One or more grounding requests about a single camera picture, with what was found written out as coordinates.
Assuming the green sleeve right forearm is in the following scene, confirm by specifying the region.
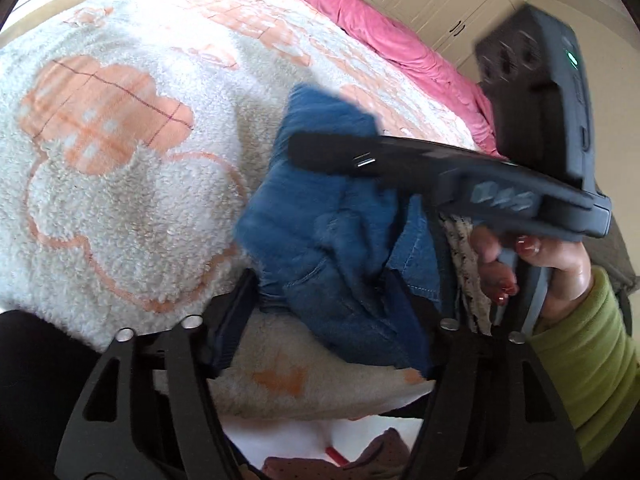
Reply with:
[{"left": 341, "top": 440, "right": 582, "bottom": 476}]
[{"left": 530, "top": 266, "right": 639, "bottom": 468}]

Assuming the white orange fleece blanket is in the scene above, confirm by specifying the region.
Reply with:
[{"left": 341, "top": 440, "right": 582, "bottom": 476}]
[{"left": 0, "top": 0, "right": 482, "bottom": 421}]

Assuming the pink duvet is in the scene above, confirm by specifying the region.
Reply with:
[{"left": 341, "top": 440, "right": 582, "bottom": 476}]
[{"left": 305, "top": 0, "right": 499, "bottom": 157}]

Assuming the right hand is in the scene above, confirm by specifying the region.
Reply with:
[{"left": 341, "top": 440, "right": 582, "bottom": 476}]
[{"left": 470, "top": 224, "right": 594, "bottom": 326}]

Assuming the blue denim pants lace trim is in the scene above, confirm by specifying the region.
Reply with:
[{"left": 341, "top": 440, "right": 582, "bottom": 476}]
[{"left": 234, "top": 83, "right": 494, "bottom": 376}]

